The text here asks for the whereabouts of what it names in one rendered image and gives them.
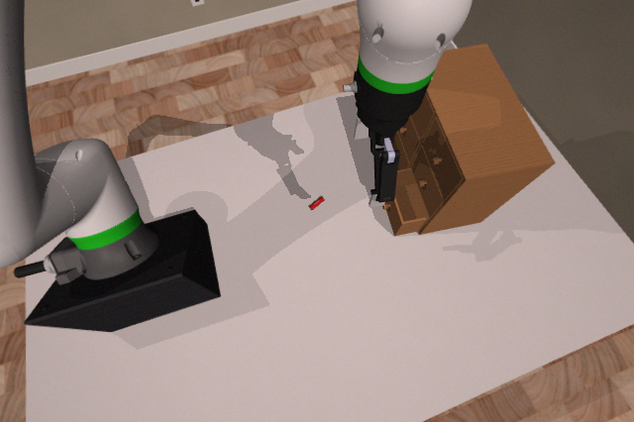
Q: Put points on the red cylinder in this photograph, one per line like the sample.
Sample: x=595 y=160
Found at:
x=317 y=202

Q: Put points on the brown wooden chest of drawers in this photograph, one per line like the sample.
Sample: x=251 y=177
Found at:
x=495 y=144

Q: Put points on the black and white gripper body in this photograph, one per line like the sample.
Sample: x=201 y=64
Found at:
x=383 y=129

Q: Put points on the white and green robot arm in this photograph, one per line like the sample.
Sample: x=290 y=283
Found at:
x=78 y=188

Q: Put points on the brown wooden drawer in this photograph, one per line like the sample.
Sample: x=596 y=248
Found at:
x=410 y=138
x=442 y=160
x=403 y=161
x=427 y=182
x=423 y=116
x=407 y=205

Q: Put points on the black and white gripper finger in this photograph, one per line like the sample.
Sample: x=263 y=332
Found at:
x=361 y=131
x=385 y=171

